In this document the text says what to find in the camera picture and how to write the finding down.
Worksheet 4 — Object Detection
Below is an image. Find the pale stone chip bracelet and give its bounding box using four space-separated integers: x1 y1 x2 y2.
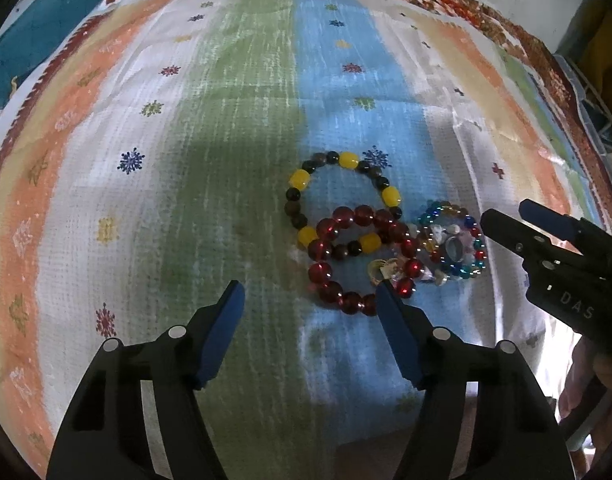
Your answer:
367 224 483 289

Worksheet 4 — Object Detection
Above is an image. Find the red bead bracelet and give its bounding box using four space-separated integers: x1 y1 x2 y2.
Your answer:
307 204 427 317

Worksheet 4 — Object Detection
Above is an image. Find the person's right hand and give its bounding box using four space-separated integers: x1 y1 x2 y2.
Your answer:
558 335 612 452

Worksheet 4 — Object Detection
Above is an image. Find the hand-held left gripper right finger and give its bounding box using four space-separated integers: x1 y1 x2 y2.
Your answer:
376 280 578 480

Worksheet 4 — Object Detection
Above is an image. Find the metal wire rack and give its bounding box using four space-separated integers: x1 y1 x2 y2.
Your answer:
556 52 612 166

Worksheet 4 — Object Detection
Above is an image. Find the yellow and black bead bracelet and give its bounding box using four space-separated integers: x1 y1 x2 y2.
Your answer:
284 150 404 262

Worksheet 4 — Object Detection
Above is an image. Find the blue multicolour bead bracelet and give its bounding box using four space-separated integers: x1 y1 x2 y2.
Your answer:
415 201 488 282

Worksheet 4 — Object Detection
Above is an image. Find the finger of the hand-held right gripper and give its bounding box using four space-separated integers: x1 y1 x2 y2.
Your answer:
519 198 603 244
480 208 555 264

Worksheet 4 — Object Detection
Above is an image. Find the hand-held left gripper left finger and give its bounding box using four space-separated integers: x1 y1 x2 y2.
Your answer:
46 280 247 480

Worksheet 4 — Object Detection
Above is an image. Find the striped pastel cloth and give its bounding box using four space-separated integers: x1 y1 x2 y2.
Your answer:
0 0 607 480

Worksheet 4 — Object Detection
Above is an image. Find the teal cloth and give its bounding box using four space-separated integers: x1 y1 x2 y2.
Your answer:
0 0 137 136

